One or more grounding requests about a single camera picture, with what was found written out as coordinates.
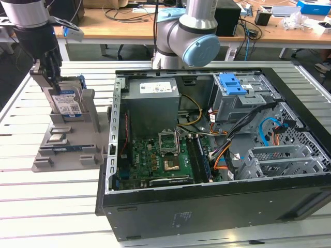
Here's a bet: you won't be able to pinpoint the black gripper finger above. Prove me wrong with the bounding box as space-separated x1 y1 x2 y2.
29 58 57 91
45 50 63 91

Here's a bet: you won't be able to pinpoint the hard disk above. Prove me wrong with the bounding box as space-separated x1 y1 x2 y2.
41 74 87 122

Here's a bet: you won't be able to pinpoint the grey metal disk bay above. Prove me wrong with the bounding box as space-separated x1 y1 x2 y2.
234 144 331 179

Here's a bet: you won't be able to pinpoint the grey parts rack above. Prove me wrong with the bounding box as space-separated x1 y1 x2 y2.
31 88 112 173

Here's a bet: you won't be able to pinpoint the wooden desk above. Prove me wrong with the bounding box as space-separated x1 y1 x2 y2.
0 5 331 61

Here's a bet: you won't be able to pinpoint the dark blue RAM stick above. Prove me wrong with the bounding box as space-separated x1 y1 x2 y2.
51 145 84 152

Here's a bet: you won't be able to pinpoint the grey power supply unit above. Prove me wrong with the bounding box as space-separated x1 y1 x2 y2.
121 78 181 140

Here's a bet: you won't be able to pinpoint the green motherboard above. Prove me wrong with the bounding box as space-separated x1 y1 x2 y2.
115 134 223 191

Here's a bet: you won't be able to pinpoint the metal socket cover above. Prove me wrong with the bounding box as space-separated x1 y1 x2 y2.
157 128 181 157

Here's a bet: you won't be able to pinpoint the locking lever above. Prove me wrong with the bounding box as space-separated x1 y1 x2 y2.
175 128 182 156

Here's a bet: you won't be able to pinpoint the black graphics card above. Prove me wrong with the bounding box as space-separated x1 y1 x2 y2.
141 174 194 189

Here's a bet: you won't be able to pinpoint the black RAM slot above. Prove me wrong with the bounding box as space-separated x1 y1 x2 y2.
186 137 202 183

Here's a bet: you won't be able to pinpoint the blue plastic drive latch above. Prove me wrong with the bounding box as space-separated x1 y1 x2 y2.
218 73 248 96

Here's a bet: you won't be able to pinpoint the green RAM stick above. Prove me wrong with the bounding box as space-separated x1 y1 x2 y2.
196 134 214 182

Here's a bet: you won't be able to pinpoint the black speaker box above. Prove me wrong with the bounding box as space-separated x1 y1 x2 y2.
216 5 242 37

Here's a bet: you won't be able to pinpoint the grey metal drive cage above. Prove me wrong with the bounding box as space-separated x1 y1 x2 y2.
208 73 282 123

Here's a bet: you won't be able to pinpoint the black open PC case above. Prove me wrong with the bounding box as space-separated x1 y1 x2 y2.
95 66 331 242

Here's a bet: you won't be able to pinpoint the small black container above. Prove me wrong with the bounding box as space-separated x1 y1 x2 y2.
254 9 273 26

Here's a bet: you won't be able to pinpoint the crumpled clear plastic bag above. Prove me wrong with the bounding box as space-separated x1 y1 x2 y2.
280 11 313 30

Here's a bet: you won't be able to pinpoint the blue cardboard box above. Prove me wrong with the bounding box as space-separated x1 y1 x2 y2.
296 0 331 15

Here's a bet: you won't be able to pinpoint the white box with black inlay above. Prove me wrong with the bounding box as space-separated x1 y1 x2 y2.
311 20 331 36

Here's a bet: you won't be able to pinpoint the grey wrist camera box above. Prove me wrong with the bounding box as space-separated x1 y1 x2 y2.
50 15 85 42

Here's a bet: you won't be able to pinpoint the red wire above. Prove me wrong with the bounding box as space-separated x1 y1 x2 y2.
120 110 131 158

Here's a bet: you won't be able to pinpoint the yellow and black wires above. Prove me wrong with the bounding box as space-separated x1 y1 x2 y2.
178 93 204 127

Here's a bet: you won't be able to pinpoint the orange wire bundle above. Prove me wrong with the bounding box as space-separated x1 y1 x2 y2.
210 142 233 171

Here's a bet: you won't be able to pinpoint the blue wire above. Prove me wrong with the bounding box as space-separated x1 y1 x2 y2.
258 116 289 149

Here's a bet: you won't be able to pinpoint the orange flat wire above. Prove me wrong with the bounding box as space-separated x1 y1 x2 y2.
270 126 282 147

